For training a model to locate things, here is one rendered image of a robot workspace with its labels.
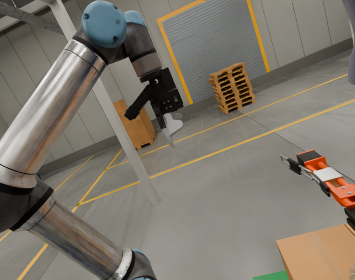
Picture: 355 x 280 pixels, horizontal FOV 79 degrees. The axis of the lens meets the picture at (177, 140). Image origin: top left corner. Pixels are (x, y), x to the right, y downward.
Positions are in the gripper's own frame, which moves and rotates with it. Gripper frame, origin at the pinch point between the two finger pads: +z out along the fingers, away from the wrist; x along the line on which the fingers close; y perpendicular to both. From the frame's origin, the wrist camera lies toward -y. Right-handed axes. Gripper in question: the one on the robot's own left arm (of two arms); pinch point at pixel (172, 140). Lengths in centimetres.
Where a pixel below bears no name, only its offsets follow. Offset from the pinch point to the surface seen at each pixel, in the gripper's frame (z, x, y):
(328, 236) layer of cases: 98, 41, 54
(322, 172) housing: 32, 7, 43
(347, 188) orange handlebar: 32, -4, 43
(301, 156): 32, 20, 43
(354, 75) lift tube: -9.0, -36.4, 27.3
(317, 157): 31, 16, 46
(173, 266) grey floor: 152, 110, -68
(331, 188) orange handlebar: 33, -1, 40
